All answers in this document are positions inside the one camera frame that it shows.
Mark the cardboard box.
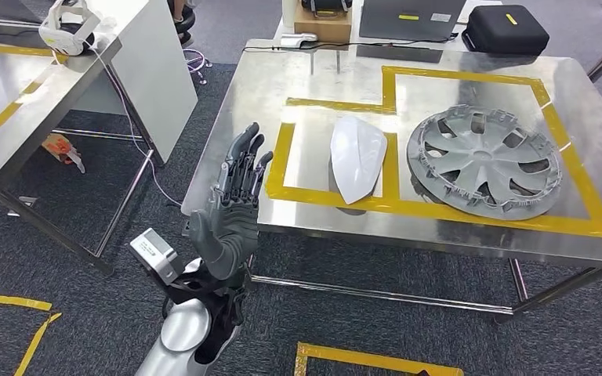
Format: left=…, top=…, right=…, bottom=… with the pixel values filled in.
left=294, top=5, right=353, bottom=44

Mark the black zip case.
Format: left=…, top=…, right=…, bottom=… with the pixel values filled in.
left=462, top=5, right=550, bottom=56

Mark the white VR headset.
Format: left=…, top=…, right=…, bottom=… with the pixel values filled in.
left=38, top=0, right=102, bottom=57

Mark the white table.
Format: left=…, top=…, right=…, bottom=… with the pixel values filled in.
left=272, top=0, right=505, bottom=53

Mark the white headset cable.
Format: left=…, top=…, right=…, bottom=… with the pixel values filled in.
left=86, top=44, right=183, bottom=208

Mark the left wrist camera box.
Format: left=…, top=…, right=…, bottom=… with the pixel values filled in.
left=129, top=228, right=185, bottom=287

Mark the white handheld device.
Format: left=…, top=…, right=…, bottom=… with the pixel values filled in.
left=279, top=32, right=319, bottom=50

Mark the yellow floor tape square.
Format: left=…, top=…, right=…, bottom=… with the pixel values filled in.
left=294, top=342, right=464, bottom=376

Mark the silver wheel hubcap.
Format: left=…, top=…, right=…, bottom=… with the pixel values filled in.
left=406, top=105, right=564, bottom=222

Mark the person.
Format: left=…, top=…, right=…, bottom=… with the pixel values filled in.
left=167, top=0, right=197, bottom=47

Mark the floor outlet plate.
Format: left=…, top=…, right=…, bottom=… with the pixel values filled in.
left=5, top=196, right=38, bottom=218

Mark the black desk cable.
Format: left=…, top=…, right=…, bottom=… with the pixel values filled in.
left=242, top=33, right=460, bottom=53

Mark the yellow tape rectangle marking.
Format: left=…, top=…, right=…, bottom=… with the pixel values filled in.
left=265, top=64, right=602, bottom=240

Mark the white bottle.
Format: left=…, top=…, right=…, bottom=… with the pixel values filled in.
left=281, top=0, right=298, bottom=30

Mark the orange and tan packet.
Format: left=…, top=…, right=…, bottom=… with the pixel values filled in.
left=41, top=133, right=86, bottom=175

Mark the white plastic car part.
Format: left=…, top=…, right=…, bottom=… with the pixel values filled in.
left=329, top=114, right=388, bottom=205

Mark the stainless steel workbench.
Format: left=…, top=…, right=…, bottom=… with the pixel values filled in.
left=0, top=28, right=155, bottom=276
left=181, top=38, right=602, bottom=325

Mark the black remote controller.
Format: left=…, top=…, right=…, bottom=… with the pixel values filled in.
left=300, top=0, right=354, bottom=19

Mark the grey laptop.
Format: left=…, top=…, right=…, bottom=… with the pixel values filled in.
left=359, top=0, right=467, bottom=42

